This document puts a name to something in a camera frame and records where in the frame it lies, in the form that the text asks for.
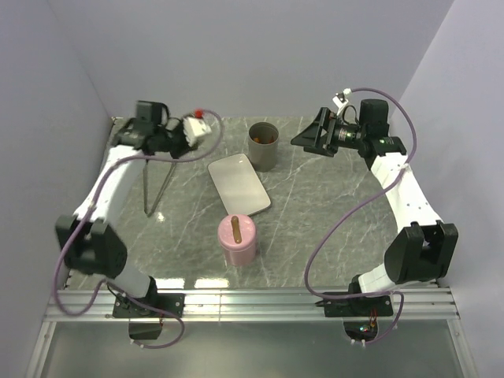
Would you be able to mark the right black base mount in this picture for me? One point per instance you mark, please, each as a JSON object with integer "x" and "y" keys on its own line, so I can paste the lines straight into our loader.
{"x": 357, "y": 307}

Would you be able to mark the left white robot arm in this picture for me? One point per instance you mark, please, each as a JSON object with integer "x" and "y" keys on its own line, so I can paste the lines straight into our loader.
{"x": 88, "y": 241}

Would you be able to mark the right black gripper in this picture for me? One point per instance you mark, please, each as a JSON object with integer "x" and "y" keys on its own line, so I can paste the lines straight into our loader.
{"x": 311, "y": 137}

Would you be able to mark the white rectangular plate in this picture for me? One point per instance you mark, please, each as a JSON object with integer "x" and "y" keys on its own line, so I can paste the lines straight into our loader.
{"x": 238, "y": 185}

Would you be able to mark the pink round lid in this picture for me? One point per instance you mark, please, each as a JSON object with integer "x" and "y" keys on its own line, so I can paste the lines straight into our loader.
{"x": 236, "y": 225}

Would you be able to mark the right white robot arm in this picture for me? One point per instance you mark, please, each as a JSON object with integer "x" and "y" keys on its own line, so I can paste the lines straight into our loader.
{"x": 424, "y": 246}

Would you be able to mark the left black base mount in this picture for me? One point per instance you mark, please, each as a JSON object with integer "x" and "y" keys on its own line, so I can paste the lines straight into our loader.
{"x": 124, "y": 307}

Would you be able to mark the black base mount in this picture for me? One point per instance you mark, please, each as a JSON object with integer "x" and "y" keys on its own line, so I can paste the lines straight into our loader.
{"x": 357, "y": 307}
{"x": 124, "y": 307}

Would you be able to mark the aluminium rail frame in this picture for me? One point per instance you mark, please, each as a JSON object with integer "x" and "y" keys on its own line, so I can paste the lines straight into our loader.
{"x": 257, "y": 333}

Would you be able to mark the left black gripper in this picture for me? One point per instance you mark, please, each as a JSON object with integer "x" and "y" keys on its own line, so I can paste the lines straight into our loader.
{"x": 185, "y": 148}

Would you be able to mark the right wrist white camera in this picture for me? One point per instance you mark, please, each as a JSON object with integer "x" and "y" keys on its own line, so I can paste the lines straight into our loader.
{"x": 341, "y": 101}

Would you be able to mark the grey cylindrical container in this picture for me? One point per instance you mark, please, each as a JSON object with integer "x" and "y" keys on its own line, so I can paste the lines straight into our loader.
{"x": 263, "y": 157}

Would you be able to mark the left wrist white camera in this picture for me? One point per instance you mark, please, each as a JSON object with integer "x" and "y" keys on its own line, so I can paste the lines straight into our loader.
{"x": 195, "y": 128}

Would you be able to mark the pink cylindrical container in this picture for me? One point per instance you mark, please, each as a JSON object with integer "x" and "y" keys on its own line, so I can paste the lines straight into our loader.
{"x": 239, "y": 254}

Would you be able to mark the roasted chicken wing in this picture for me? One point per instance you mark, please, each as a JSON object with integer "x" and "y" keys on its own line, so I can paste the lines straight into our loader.
{"x": 263, "y": 140}

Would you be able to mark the wrist white camera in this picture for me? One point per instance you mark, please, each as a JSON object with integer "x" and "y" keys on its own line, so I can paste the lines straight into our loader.
{"x": 341, "y": 101}
{"x": 195, "y": 128}

